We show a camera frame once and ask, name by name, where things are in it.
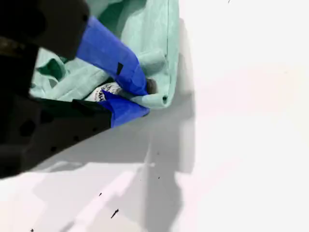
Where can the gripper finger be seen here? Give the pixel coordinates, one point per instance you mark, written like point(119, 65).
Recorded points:
point(108, 53)
point(125, 111)

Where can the pale green T-shirt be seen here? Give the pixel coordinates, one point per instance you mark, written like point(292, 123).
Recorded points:
point(149, 31)

